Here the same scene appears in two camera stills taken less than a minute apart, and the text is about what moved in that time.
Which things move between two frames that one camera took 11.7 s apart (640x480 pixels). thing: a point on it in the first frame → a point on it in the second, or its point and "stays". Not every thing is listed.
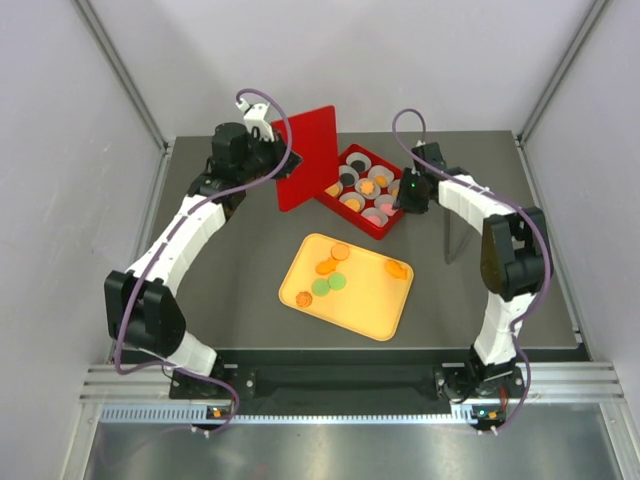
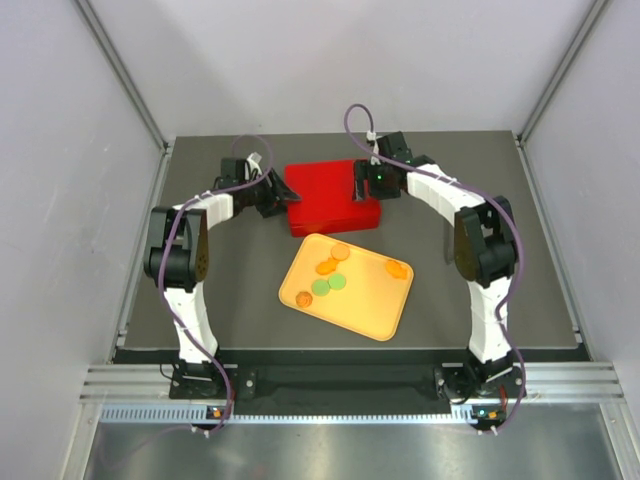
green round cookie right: (336, 281) stays
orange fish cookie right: (395, 269) stays
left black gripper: (278, 148) → (276, 195)
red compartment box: (365, 193) → (314, 223)
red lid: (314, 137) → (326, 190)
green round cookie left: (320, 287) stays
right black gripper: (403, 201) → (363, 171)
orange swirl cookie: (304, 299) stays
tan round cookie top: (340, 251) stays
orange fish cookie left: (326, 267) stays
